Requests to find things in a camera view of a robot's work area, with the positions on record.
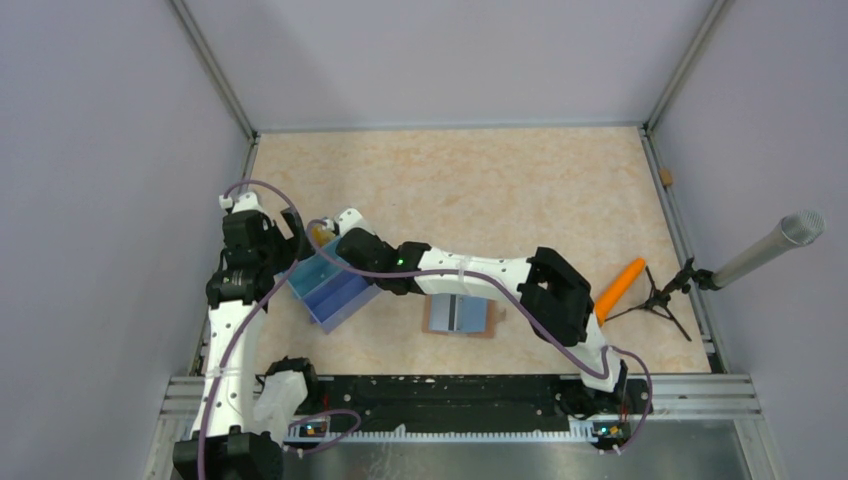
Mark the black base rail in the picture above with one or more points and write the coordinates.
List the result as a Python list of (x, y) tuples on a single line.
[(470, 404)]

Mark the orange carrot toy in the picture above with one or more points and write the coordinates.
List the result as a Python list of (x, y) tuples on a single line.
[(616, 289)]

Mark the light blue card box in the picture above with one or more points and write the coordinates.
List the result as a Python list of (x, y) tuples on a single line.
[(316, 270)]

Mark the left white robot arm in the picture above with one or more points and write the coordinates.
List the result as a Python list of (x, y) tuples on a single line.
[(237, 434)]

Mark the purple blue card box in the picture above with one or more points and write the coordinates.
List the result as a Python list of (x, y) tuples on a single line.
[(337, 299)]

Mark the small tan block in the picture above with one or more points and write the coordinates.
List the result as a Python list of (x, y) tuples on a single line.
[(666, 177)]

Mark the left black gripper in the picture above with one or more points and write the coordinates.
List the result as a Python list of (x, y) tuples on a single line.
[(289, 246)]

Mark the silver microphone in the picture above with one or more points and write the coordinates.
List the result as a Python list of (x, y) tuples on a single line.
[(793, 231)]

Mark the yellow credit card stack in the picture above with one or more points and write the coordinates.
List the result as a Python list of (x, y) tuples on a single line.
[(322, 235)]

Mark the black microphone tripod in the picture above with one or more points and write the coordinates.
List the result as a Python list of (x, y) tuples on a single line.
[(658, 300)]

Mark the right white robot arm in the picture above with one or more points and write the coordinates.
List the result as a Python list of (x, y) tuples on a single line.
[(553, 295)]

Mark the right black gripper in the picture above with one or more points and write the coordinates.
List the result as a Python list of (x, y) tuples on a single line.
[(374, 236)]

